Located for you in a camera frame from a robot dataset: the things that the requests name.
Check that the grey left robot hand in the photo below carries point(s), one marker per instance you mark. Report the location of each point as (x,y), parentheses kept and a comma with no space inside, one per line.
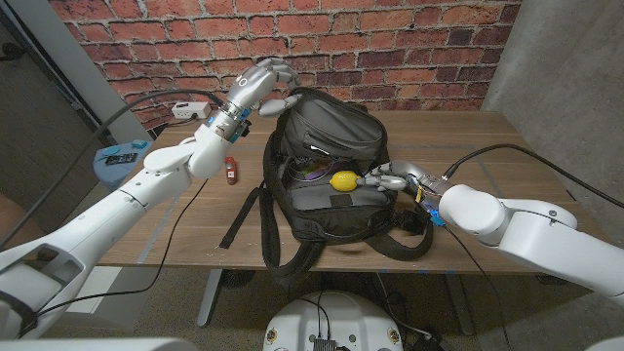
(256,88)

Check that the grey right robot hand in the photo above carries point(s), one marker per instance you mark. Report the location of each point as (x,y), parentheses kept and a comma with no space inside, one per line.
(404,178)

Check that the yellow ball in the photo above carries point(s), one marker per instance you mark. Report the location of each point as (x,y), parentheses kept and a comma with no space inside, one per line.
(344,181)

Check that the black backpack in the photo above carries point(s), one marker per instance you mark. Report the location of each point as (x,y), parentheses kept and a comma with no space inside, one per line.
(331,146)

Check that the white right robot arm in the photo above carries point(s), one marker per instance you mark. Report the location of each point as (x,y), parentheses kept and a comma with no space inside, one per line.
(536,234)

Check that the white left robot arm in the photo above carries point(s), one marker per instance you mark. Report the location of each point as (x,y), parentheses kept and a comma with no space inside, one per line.
(117,219)

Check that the white power strip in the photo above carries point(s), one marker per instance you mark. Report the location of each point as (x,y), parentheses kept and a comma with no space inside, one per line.
(190,110)

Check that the small red bottle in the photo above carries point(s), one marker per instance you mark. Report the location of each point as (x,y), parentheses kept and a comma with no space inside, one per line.
(230,170)

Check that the purple shiny disc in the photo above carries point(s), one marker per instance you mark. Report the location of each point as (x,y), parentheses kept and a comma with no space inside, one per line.
(314,171)

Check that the small teal block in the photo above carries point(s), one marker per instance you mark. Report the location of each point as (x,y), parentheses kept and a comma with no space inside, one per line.
(140,144)

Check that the grey table leg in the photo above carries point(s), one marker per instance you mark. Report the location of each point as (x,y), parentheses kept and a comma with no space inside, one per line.
(208,302)
(459,307)

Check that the black smartphone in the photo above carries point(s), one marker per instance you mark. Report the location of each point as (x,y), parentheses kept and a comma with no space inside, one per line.
(122,159)

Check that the teal round disc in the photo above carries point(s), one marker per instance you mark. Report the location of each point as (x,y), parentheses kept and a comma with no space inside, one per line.
(110,150)

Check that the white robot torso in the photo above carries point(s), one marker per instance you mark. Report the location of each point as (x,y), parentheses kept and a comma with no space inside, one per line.
(331,322)

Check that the blue round stool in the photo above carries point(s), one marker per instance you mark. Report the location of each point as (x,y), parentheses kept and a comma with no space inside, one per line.
(114,173)

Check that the black round fan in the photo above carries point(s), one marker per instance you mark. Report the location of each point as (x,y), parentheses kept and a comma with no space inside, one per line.
(237,279)

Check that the person's bare leg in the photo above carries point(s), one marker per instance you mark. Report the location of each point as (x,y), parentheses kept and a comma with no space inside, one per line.
(12,214)

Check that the printed brick wall backdrop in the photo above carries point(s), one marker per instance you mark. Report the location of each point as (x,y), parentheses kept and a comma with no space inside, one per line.
(365,49)

